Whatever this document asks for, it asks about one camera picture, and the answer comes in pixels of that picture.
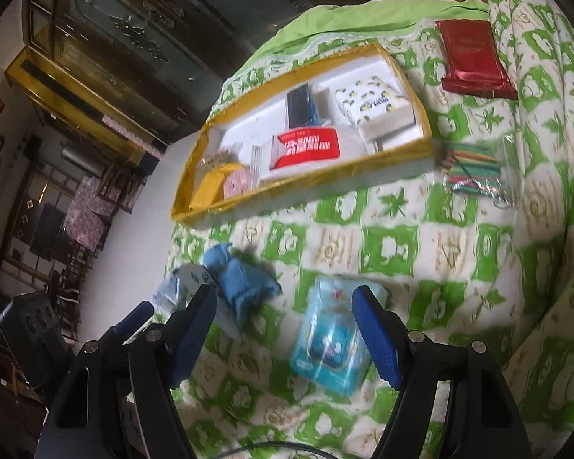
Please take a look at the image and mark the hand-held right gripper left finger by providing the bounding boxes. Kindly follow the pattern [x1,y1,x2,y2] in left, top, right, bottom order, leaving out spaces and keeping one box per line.
[34,286,218,459]

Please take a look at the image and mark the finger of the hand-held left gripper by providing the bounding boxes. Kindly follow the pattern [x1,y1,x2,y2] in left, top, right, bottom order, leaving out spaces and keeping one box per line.
[106,303,156,341]

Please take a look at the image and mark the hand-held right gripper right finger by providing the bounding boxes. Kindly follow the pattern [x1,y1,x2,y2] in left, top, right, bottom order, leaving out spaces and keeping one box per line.
[351,286,532,459]

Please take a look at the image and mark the light blue tissue pack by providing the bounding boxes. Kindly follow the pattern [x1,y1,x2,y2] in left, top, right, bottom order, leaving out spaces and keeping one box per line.
[288,275,390,399]

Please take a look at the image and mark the blue and white packet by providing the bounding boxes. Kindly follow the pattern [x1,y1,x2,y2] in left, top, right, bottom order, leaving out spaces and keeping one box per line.
[150,262,214,314]

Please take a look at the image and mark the blue glove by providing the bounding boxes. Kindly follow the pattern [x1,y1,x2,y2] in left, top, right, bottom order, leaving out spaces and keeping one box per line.
[202,243,284,327]

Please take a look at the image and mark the clear bag of brown pieces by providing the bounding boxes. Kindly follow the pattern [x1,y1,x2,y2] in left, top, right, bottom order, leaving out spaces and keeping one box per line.
[202,150,237,169]

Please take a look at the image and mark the clear pack of cotton pads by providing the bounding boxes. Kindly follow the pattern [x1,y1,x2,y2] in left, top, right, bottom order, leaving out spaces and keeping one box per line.
[250,145,275,188]

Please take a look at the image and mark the yellow-rimmed white tray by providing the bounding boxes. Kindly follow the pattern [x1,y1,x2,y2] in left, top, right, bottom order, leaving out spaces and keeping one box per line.
[171,42,434,224]

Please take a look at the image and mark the white packet with red label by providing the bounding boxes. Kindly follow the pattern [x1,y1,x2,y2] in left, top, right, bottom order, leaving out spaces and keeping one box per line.
[267,125,341,171]

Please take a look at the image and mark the white printed tissue pack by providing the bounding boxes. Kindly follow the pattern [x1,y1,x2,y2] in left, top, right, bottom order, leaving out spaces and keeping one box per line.
[331,75,412,127]

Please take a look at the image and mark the black sponge with blue edge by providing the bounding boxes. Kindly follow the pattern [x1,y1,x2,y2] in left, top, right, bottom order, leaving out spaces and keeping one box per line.
[286,83,319,125]

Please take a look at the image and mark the green and white patterned blanket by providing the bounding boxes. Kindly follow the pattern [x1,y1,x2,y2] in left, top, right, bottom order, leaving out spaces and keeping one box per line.
[165,0,574,459]

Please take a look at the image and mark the black television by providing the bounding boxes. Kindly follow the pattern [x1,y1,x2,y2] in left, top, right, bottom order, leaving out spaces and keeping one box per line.
[29,202,67,263]

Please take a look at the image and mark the pink patterned tablecloth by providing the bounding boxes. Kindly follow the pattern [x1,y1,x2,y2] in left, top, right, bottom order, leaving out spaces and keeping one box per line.
[63,175,113,252]

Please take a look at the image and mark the white air conditioner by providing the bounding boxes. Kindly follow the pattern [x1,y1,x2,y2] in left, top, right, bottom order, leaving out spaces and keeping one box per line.
[61,147,103,174]

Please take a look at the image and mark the bag of coloured rubber bands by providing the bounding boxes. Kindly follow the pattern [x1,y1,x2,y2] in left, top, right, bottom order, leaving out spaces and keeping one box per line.
[439,140,516,210]

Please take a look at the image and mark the wooden glass panel door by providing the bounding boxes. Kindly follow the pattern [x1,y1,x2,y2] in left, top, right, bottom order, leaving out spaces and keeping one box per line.
[5,0,326,166]

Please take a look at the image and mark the red foil packet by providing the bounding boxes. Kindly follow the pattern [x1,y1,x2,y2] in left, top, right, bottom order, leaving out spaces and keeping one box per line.
[434,19,519,101]

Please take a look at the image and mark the plain green sheet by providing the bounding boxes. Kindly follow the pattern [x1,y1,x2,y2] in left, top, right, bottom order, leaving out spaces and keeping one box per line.
[205,0,491,125]

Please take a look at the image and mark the black cable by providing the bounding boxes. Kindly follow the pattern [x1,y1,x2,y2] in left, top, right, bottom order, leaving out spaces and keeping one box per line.
[209,441,381,459]

